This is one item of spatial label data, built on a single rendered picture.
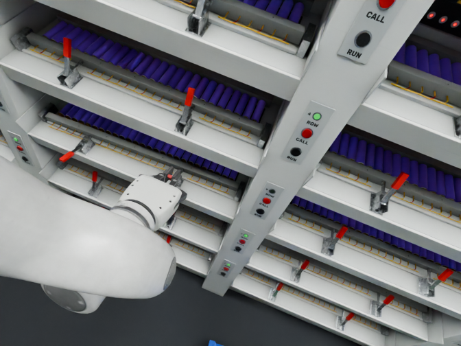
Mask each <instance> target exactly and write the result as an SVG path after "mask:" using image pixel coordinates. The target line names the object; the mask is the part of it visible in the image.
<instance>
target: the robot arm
mask: <svg viewBox="0 0 461 346"><path fill-rule="evenodd" d="M173 171H174V167H173V166H171V167H170V168H169V169H168V170H167V169H166V170H165V171H164V172H163V173H159V174H157V175H151V176H148V175H144V174H140V175H139V177H138V178H136V179H135V180H134V181H133V182H132V183H131V184H130V185H129V187H128V188H127V189H126V190H125V192H124V193H123V194H122V196H121V197H120V199H119V200H118V202H117V203H116V204H115V205H114V206H113V207H112V208H111V209H110V210H107V209H104V208H102V207H99V206H97V205H94V204H91V203H88V202H86V201H83V200H80V199H78V198H75V197H72V196H70V195H67V194H64V193H62V192H60V191H58V190H56V189H54V188H52V187H50V186H48V185H47V184H45V183H44V182H42V181H41V180H39V179H37V178H36V177H35V176H32V175H31V174H30V173H28V172H26V171H25V170H23V169H22V168H20V167H19V166H17V165H15V164H14V163H12V162H11V161H9V160H7V159H6V158H4V157H3V156H1V155H0V276H3V277H10V278H15V279H21V280H25V281H30V282H34V283H37V284H41V287H42V289H43V290H44V292H45V293H46V294H47V296H48V297H49V298H50V299H52V300H53V301H54V302H56V303H57V304H58V305H60V306H62V307H64V308H65V309H68V310H70V311H72V312H77V313H81V314H88V313H92V312H94V311H96V309H98V307H99V306H100V304H101V303H102V301H103V300H104V299H105V298H106V297H114V298H122V299H148V298H152V297H155V296H157V295H159V294H161V293H162V292H163V291H164V290H166V289H167V287H168V286H169V285H170V284H171V282H172V279H173V278H174V275H175V273H176V256H175V253H174V251H173V249H172V247H171V246H170V245H169V244H168V243H167V242H166V241H165V240H164V239H162V237H160V236H159V235H157V234H156V233H155V232H154V231H156V230H158V229H159V228H160V227H162V226H163V225H164V224H165V223H166V222H167V221H168V220H169V218H170V217H171V216H172V215H173V214H174V212H175V211H176V210H177V208H178V206H179V203H180V202H182V201H183V200H185V199H186V198H187V193H186V192H184V191H183V190H182V189H180V186H179V184H178V183H179V181H180V180H181V178H182V175H180V173H181V170H180V169H179V170H177V171H176V172H175V173H174V175H173V176H172V179H171V182H170V183H169V184H167V183H166V182H168V180H169V179H168V177H167V176H168V174H170V175H172V174H173Z"/></svg>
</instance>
